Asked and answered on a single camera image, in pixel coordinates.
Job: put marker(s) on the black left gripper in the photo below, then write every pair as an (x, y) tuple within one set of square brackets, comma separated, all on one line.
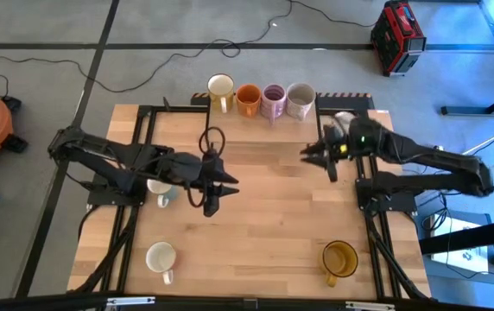
[(188, 170)]

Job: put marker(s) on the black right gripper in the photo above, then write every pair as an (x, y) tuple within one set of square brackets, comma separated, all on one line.
[(352, 138)]

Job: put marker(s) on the pale cream mug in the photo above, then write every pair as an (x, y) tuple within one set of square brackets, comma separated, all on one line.
[(345, 116)]

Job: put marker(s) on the grey floral mug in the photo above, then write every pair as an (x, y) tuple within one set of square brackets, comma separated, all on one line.
[(301, 108)]

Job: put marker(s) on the purple ribbed mug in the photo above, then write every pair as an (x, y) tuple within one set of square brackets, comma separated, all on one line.
[(273, 105)]

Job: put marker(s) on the yellow mug white inside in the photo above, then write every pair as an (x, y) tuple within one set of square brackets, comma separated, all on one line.
[(221, 101)]

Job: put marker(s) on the orange mug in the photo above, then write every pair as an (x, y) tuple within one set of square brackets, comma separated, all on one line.
[(249, 97)]

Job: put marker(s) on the coral mug white inside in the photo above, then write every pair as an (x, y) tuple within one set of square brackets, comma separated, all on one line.
[(160, 257)]

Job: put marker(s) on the amber glass mug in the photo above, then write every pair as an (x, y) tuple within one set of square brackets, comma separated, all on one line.
[(340, 259)]

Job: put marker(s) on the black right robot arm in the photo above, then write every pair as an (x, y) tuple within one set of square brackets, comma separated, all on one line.
[(424, 151)]

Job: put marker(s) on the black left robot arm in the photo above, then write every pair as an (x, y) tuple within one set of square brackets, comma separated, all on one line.
[(100, 153)]

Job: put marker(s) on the wooden shelf black legs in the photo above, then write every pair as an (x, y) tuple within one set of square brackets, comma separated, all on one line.
[(264, 131)]

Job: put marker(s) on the black yellow striped bar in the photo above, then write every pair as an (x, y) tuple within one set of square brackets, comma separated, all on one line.
[(350, 100)]

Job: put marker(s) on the black bar silver brackets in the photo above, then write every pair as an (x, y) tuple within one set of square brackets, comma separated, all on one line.
[(229, 303)]

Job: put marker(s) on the red black tool case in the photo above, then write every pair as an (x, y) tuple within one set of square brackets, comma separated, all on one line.
[(396, 39)]

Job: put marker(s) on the white box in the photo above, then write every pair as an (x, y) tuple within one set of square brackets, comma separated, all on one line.
[(458, 242)]

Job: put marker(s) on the black beam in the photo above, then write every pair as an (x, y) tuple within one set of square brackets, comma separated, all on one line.
[(471, 236)]

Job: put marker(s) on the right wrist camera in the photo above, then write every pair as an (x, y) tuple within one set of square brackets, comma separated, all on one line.
[(332, 173)]

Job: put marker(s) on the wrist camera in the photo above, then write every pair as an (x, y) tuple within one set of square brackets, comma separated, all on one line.
[(211, 207), (332, 173)]

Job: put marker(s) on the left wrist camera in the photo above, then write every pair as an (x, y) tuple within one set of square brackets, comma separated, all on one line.
[(211, 207)]

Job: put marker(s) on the black metal table frame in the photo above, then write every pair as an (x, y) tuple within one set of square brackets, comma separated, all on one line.
[(178, 109)]

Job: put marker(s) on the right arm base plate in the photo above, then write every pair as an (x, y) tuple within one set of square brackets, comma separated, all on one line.
[(394, 204)]

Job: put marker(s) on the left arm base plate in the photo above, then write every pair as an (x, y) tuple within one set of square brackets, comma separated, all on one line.
[(100, 199)]

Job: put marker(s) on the grey metal stand frame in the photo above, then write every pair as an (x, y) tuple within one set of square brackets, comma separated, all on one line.
[(467, 46)]

